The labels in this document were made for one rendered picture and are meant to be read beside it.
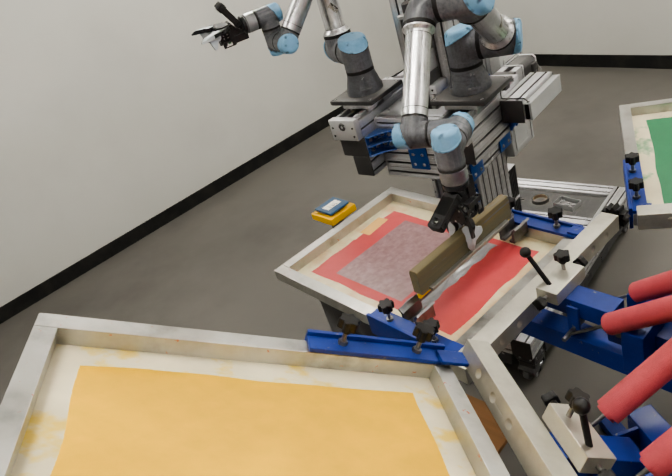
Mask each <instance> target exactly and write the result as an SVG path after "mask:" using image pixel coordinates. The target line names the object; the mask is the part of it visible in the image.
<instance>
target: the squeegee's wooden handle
mask: <svg viewBox="0 0 672 476"><path fill-rule="evenodd" d="M510 218H511V211H510V205H509V200H508V197H507V196H506V195H502V194H500V195H499V196H497V197H496V198H495V199H494V200H493V201H492V202H490V203H489V204H488V205H487V206H486V207H484V211H483V212H482V213H480V214H478V213H477V215H476V216H474V217H473V218H472V219H473V220H474V222H475V226H482V229H483V231H482V233H481V235H480V236H479V237H478V239H477V240H476V245H477V244H478V243H479V242H480V241H481V240H483V239H484V238H485V237H486V236H487V235H488V234H489V233H490V232H492V231H493V230H494V229H495V228H496V227H497V226H498V225H500V224H501V223H502V222H503V221H504V220H505V219H506V220H509V219H510ZM463 227H464V225H463V226H462V227H461V228H460V229H458V230H457V231H456V232H455V233H454V234H452V235H451V236H450V237H449V238H448V239H447V240H445V241H444V242H443V243H442V244H441V245H439V246H438V247H437V248H436V249H435V250H433V251H432V252H431V253H430V254H429V255H428V256H426V257H425V258H424V259H423V260H422V261H420V262H419V263H418V264H417V265H416V266H415V267H413V268H412V269H411V270H410V271H409V275H410V278H411V282H412V285H413V289H414V292H415V293H418V294H420V295H424V294H425V293H426V292H427V291H429V290H430V288H429V286H430V285H432V284H433V283H434V282H435V281H436V280H437V279H438V278H439V277H441V276H442V275H443V274H444V273H445V272H446V271H447V270H449V269H450V268H451V267H452V266H453V265H454V264H455V263H456V262H458V261H459V260H460V259H461V258H462V257H463V256H464V255H466V254H467V253H468V252H469V251H470V249H469V248H467V247H468V245H467V242H466V237H465V235H464V234H463V232H462V228H463Z"/></svg>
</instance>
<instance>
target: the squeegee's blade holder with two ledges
mask: <svg viewBox="0 0 672 476"><path fill-rule="evenodd" d="M508 224H509V220H506V219H505V220H504V221H503V222H502V223H501V224H500V225H498V226H497V227H496V228H495V229H494V230H493V231H492V232H490V233H489V234H488V235H487V236H486V237H485V238H484V239H483V240H481V241H480V242H479V243H478V244H477V245H476V246H475V249H474V251H471V250H470V251H469V252H468V253H467V254H466V255H464V256H463V257H462V258H461V259H460V260H459V261H458V262H456V263H455V264H454V265H453V266H452V267H451V268H450V269H449V270H447V271H446V272H445V273H444V274H443V275H442V276H441V277H439V278H438V279H437V280H436V281H435V282H434V283H433V284H432V285H430V286H429V288H430V290H432V291H434V290H435V289H436V288H437V287H438V286H439V285H441V284H442V283H443V282H444V281H445V280H446V279H447V278H448V277H450V276H451V275H452V274H453V273H454V272H455V271H456V270H457V269H459V268H460V267H461V266H462V265H463V264H464V263H465V262H466V261H468V260H469V259H470V258H471V257H472V256H473V255H474V254H475V253H476V252H478V251H479V250H480V249H481V248H482V247H483V246H484V245H485V244H487V243H488V242H489V241H490V240H491V239H492V238H493V237H494V236H496V235H497V234H498V233H499V232H500V231H501V230H502V229H503V228H505V227H506V226H507V225H508Z"/></svg>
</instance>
